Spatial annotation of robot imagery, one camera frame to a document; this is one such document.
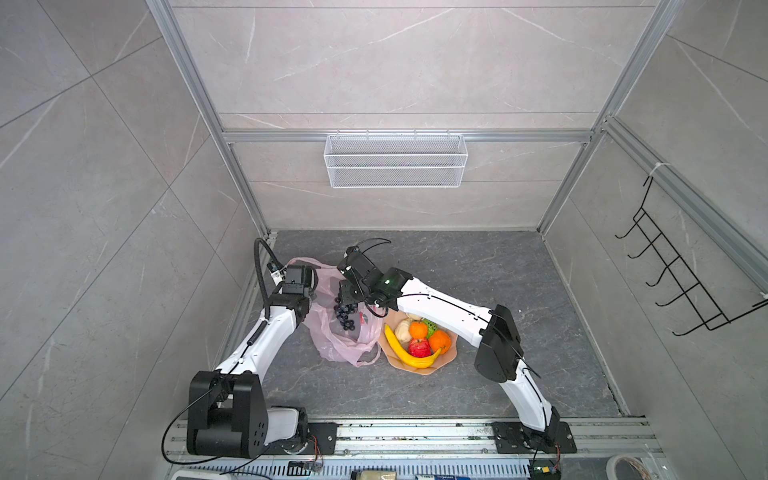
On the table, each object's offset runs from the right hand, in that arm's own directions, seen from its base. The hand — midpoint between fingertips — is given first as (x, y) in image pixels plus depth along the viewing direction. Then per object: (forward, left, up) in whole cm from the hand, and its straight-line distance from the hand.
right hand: (344, 287), depth 84 cm
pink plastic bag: (-14, -4, -7) cm, 16 cm away
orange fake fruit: (-13, -27, -8) cm, 31 cm away
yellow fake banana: (-18, -20, -10) cm, 29 cm away
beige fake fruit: (-9, -17, -10) cm, 21 cm away
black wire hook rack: (-14, -81, +14) cm, 83 cm away
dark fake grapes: (-3, +1, -8) cm, 9 cm away
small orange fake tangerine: (-10, -21, -7) cm, 24 cm away
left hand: (+2, +15, -1) cm, 16 cm away
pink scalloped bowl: (-18, -27, -12) cm, 35 cm away
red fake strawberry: (-15, -21, -9) cm, 27 cm away
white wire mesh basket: (+42, -16, +14) cm, 47 cm away
